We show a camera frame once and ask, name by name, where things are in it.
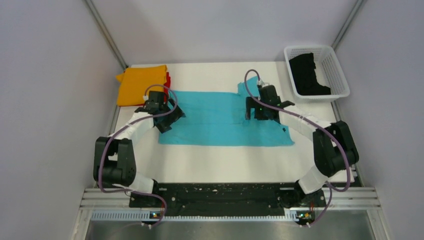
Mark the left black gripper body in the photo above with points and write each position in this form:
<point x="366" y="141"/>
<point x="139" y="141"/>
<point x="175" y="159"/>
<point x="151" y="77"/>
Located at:
<point x="168" y="119"/>

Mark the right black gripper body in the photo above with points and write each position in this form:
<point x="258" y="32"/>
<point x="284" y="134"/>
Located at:
<point x="260" y="111"/>

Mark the cyan t shirt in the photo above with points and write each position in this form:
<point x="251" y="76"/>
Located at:
<point x="218" y="119"/>

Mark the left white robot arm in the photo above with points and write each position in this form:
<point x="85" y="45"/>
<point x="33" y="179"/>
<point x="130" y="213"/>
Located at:
<point x="114" y="155"/>

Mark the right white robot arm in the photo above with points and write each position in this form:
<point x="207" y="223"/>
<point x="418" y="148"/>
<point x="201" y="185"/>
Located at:
<point x="334" y="149"/>

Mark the folded red t shirt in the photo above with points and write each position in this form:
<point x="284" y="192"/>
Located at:
<point x="167" y="84"/>

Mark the folded orange t shirt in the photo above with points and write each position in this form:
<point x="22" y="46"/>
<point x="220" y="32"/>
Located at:
<point x="135" y="80"/>

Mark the black t shirt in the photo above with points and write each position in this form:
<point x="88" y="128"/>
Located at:
<point x="304" y="76"/>

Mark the white plastic basket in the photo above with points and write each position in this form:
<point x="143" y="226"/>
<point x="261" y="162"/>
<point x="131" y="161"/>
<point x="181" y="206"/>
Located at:
<point x="328" y="72"/>

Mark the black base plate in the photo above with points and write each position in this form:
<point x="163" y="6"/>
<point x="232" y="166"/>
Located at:
<point x="228" y="199"/>

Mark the left aluminium corner post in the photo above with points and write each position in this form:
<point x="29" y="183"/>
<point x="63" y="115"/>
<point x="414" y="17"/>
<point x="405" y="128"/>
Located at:
<point x="105" y="33"/>

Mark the white slotted cable duct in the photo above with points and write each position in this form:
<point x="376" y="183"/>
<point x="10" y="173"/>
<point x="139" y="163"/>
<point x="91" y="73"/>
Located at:
<point x="127" y="215"/>

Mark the aluminium frame rail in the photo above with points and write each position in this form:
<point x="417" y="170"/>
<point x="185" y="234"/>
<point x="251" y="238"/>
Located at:
<point x="355" y="198"/>

